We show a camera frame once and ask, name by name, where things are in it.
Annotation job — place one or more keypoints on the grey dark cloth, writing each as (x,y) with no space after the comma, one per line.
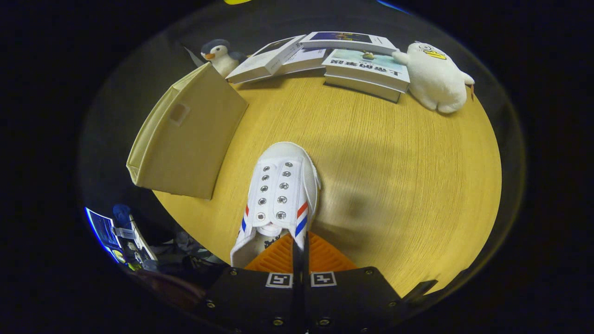
(185,241)

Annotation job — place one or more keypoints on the computer monitor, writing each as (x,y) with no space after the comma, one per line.
(103,229)

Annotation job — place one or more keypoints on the cream fabric storage box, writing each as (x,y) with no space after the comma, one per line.
(190,139)

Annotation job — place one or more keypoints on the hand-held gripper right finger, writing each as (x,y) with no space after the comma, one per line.
(348,297)

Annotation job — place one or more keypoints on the blue cloth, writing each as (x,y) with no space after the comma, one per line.
(121,214)

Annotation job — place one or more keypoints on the book with duck picture cover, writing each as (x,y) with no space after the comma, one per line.
(366,69)

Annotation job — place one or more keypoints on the blue white penguin plush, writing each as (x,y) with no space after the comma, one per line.
(218,51)

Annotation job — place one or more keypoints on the white book with portrait cover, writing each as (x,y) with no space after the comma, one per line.
(264,62)

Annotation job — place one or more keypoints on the plain white book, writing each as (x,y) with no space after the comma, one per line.
(306,58)

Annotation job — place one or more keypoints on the white duck plush toy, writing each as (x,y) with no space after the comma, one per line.
(436,79)

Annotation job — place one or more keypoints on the white striped canvas shoe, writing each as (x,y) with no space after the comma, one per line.
(283,185)

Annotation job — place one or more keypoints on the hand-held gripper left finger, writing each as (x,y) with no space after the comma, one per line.
(260,297)

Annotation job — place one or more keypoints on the white side desk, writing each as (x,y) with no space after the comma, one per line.
(144,241)

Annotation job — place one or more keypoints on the book with blue picture cover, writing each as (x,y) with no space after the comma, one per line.
(348,39)

